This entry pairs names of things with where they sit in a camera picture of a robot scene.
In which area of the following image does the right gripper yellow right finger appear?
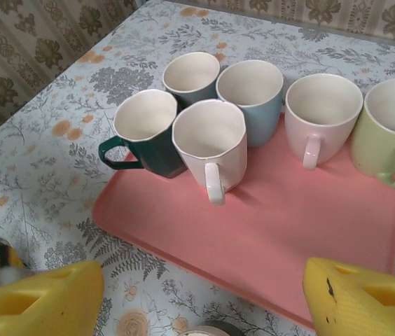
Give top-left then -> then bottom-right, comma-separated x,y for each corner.
304,257 -> 395,336

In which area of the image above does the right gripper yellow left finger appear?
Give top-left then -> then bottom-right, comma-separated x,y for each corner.
0,260 -> 104,336

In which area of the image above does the light green round mug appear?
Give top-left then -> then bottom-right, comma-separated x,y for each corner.
350,77 -> 395,190

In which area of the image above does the dark green octagonal mug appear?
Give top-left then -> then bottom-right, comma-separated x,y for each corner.
98,89 -> 188,179

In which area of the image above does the pink round mug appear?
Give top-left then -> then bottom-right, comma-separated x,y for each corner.
284,73 -> 363,172

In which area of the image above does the pink octagonal mug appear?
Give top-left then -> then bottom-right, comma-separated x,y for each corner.
172,99 -> 249,206

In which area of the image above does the light blue round mug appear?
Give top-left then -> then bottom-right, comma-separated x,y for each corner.
215,59 -> 285,148

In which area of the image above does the teal blue round mug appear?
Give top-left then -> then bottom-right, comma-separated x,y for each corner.
162,51 -> 221,109

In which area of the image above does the floral patterned table cover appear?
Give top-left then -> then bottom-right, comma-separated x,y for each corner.
0,0 -> 395,336

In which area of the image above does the pink rectangular tray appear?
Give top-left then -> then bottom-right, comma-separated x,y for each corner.
91,111 -> 395,332

